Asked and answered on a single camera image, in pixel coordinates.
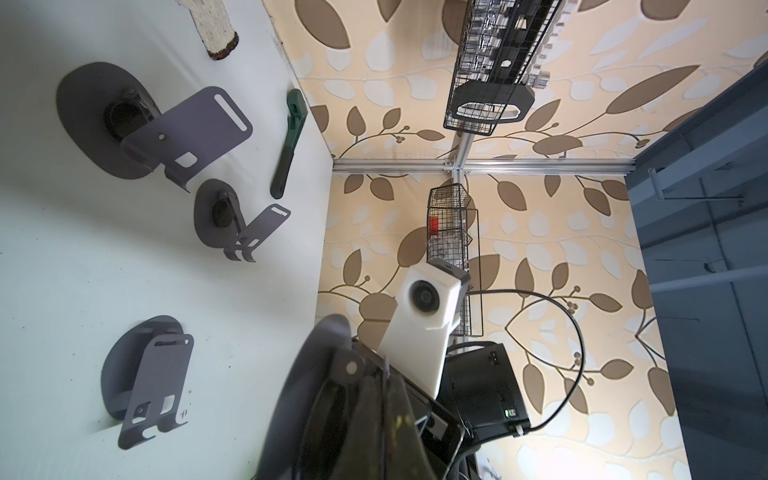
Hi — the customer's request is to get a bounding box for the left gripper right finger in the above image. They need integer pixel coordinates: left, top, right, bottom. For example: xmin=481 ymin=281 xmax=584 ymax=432
xmin=385 ymin=374 xmax=436 ymax=480

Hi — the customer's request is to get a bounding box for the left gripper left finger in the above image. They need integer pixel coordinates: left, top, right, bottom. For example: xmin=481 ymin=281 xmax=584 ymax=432
xmin=330 ymin=376 xmax=384 ymax=480

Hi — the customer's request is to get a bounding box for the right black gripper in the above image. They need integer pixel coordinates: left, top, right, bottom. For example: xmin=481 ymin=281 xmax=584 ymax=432
xmin=352 ymin=341 xmax=464 ymax=479

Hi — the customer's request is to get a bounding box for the grey phone stand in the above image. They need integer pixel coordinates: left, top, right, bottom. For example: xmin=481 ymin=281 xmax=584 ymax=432
xmin=56 ymin=62 xmax=253 ymax=189
xmin=100 ymin=315 xmax=194 ymax=450
xmin=254 ymin=314 xmax=365 ymax=479
xmin=193 ymin=179 xmax=291 ymax=263

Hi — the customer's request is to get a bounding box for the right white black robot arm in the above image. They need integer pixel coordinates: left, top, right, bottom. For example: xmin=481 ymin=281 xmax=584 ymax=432
xmin=331 ymin=341 xmax=531 ymax=479

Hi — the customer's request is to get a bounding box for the socket bit set holder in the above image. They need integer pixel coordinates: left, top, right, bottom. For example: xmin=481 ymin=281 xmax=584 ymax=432
xmin=446 ymin=0 xmax=553 ymax=130

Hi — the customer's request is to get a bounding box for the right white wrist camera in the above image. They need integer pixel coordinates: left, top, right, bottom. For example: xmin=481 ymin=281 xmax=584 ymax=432
xmin=376 ymin=259 xmax=470 ymax=399

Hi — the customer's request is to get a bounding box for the right black wire basket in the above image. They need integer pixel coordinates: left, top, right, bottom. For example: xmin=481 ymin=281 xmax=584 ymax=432
xmin=426 ymin=182 xmax=485 ymax=338

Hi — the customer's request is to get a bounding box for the black wire basket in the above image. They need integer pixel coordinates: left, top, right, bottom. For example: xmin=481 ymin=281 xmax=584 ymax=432
xmin=442 ymin=0 xmax=565 ymax=137
xmin=426 ymin=182 xmax=485 ymax=338

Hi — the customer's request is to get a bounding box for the green black handled tool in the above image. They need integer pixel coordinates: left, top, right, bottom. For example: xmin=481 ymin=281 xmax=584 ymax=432
xmin=270 ymin=88 xmax=308 ymax=199

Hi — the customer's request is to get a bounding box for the back black wire basket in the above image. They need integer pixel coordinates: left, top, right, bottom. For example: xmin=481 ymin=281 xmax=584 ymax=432
xmin=442 ymin=0 xmax=565 ymax=137

